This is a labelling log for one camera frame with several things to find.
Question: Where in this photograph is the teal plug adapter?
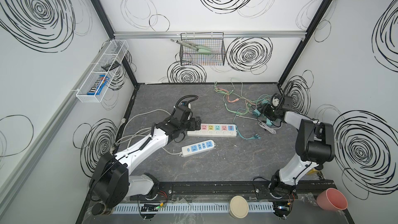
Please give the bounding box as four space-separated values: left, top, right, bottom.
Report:
252 110 262 118

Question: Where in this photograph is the teal charging cable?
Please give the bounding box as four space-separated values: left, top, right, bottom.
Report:
233 116 262 141

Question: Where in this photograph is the long colourful power strip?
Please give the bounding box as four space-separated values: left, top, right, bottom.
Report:
187 123 237 138

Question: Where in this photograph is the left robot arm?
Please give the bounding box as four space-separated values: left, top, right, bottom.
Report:
89 101 201 208

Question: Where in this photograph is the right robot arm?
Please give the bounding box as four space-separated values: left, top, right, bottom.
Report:
259 103 335 199

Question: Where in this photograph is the short blue power strip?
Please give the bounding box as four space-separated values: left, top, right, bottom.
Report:
181 140 216 157

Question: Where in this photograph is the yellow block with black cap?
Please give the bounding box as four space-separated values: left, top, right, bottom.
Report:
307 168 321 175

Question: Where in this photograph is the black remote control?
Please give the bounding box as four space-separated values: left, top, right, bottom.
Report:
101 61 120 72

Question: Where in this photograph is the blue candy packet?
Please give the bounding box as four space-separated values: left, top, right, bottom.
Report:
87 75 109 95

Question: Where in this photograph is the pink cup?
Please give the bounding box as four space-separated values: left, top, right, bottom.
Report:
316 188 348 211

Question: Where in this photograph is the beige round lid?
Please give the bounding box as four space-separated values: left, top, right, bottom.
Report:
229 196 249 219

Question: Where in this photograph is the dark jar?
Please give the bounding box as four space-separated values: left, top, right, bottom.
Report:
91 203 114 216

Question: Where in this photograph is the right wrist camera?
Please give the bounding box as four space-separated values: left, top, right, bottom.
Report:
271 94 293 111

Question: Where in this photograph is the green charging cable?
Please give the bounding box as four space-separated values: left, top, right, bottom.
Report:
214 79 280 119

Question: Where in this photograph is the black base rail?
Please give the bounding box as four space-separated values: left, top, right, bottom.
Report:
130 179 336 201

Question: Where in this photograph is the black wire basket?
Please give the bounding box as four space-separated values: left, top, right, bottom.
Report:
177 32 227 66

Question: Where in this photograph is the white slotted cable duct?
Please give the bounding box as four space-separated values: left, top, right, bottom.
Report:
113 202 275 214

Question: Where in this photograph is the clear wall shelf basket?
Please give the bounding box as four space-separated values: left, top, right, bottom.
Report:
76 39 129 103

